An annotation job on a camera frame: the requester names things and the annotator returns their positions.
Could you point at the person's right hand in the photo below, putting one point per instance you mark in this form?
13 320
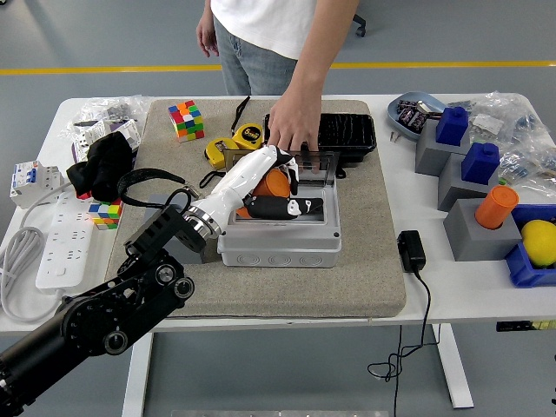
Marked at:
207 35

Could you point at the person's left hand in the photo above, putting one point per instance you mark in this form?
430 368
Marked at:
295 121

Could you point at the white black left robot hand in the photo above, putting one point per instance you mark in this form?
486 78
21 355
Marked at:
243 178

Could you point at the orange cylinder battery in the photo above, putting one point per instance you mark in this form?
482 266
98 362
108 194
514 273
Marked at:
495 208
273 184

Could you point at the grey plastic junction box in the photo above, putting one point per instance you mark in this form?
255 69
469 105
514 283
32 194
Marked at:
278 249

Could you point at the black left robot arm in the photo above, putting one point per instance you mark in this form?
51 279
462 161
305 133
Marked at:
108 304

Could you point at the person's left forearm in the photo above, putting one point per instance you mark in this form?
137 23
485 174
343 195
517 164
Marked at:
319 56

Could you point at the white socket box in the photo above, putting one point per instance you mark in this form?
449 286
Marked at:
126 132

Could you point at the yellow tape measure black label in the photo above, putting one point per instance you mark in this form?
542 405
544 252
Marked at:
217 150

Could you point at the yellow tape measure 5m print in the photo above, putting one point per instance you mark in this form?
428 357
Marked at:
248 135

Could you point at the black plastic tray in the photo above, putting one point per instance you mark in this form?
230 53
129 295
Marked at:
347 130

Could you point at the person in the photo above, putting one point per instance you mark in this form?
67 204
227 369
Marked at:
260 21

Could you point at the large colourful puzzle cube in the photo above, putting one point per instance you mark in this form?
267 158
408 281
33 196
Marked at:
187 121

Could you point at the black table control panel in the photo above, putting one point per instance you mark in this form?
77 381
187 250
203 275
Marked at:
512 326

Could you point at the grey block with round hole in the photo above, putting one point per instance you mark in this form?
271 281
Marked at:
208 257

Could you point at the light blue dish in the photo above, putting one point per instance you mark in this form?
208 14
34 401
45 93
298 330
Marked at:
394 114

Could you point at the small metal screws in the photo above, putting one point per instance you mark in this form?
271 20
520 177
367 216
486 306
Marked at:
394 137

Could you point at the white table leg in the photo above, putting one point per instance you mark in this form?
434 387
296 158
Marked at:
137 378
454 369

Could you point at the purple black packet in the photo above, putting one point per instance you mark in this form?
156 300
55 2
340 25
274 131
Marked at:
407 106
412 119

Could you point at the grey-brown table mat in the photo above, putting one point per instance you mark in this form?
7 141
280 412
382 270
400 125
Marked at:
260 291

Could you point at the clear bag with dark parts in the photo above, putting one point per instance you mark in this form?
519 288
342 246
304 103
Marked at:
108 108

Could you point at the blue storage bin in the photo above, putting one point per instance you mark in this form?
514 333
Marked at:
525 271

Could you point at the silver brown small item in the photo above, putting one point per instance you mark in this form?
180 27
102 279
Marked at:
428 109

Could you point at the grey block holder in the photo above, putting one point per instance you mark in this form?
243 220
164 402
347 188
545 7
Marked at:
452 187
428 152
473 243

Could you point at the black cloth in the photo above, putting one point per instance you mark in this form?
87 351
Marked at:
104 165

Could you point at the small colourful puzzle cube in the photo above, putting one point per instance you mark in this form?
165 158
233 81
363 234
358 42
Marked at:
105 213

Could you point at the yellow fruit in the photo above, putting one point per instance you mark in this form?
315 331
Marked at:
540 243

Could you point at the blue plastic block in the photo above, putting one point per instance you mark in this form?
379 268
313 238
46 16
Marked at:
452 128
480 165

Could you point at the black power adapter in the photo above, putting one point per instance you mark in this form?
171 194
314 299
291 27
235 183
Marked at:
412 252

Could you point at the white power strip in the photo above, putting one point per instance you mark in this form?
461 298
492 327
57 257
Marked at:
65 247

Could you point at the clear bag of parts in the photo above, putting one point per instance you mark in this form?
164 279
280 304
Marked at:
525 165
499 113

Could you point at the white blue circuit breaker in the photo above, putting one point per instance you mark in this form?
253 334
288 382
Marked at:
30 182

